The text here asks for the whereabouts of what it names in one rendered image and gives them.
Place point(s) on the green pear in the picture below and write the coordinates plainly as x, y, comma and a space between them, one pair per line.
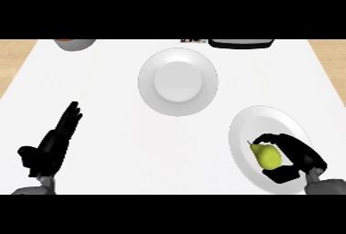
266, 155

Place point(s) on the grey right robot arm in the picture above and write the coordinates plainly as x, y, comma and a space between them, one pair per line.
325, 184

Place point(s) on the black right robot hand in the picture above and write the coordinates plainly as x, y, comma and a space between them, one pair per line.
300, 154

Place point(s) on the white round plate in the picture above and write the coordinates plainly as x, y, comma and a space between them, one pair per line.
178, 81
269, 122

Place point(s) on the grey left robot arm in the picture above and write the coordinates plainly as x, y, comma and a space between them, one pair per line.
37, 187

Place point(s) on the grey bowl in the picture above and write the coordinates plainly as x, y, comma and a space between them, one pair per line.
74, 44

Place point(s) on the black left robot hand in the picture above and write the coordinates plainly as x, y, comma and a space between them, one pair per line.
50, 146

